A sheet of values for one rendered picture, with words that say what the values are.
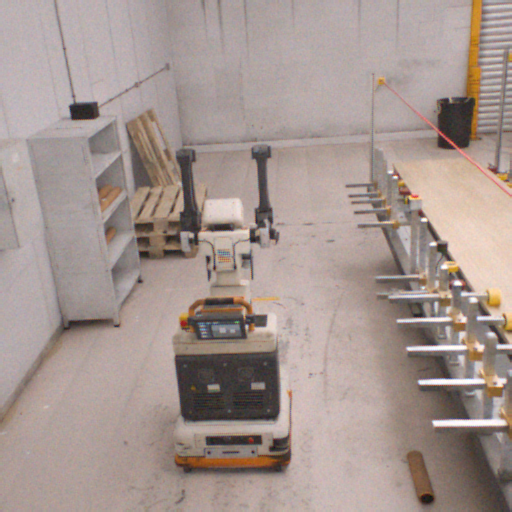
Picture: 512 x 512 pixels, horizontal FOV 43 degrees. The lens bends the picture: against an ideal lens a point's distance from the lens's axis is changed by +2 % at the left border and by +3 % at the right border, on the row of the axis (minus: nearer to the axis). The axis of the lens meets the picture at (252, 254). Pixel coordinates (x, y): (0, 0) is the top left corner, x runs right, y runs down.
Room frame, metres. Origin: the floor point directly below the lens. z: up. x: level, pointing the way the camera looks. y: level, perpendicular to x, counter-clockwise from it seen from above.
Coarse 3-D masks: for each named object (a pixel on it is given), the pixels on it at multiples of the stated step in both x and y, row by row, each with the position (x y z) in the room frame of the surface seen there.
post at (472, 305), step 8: (472, 304) 2.34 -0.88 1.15; (472, 312) 2.34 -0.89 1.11; (472, 320) 2.34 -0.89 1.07; (472, 328) 2.34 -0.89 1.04; (472, 336) 2.34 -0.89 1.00; (464, 360) 2.37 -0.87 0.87; (464, 368) 2.36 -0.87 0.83; (472, 368) 2.34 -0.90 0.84; (464, 376) 2.36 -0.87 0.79; (472, 376) 2.34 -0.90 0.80; (464, 392) 2.34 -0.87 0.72; (472, 392) 2.34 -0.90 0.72
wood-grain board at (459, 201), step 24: (408, 168) 5.44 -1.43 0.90; (432, 168) 5.38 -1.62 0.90; (456, 168) 5.31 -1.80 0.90; (432, 192) 4.69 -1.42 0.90; (456, 192) 4.64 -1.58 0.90; (480, 192) 4.59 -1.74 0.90; (504, 192) 4.54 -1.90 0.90; (432, 216) 4.14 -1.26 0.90; (456, 216) 4.10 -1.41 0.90; (480, 216) 4.06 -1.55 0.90; (504, 216) 4.03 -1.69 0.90; (456, 240) 3.67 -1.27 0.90; (480, 240) 3.64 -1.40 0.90; (504, 240) 3.61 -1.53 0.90; (480, 264) 3.28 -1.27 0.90; (504, 264) 3.26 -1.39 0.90; (480, 288) 2.98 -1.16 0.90; (504, 288) 2.96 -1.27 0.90; (504, 312) 2.71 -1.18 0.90; (504, 336) 2.50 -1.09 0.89
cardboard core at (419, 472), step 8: (408, 456) 2.75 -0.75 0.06; (416, 456) 2.72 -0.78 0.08; (416, 464) 2.66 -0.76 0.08; (424, 464) 2.68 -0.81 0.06; (416, 472) 2.61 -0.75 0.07; (424, 472) 2.61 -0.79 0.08; (416, 480) 2.57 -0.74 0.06; (424, 480) 2.55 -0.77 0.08; (416, 488) 2.53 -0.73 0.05; (424, 488) 2.49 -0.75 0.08; (424, 496) 2.52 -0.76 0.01; (432, 496) 2.48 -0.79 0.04; (424, 504) 2.47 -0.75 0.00
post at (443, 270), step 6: (444, 270) 2.84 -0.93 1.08; (444, 276) 2.84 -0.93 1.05; (444, 282) 2.84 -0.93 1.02; (438, 288) 2.87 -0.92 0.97; (444, 288) 2.84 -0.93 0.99; (438, 306) 2.85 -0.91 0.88; (438, 312) 2.85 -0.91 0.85; (444, 312) 2.84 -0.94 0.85; (438, 330) 2.84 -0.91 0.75; (444, 330) 2.84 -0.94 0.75
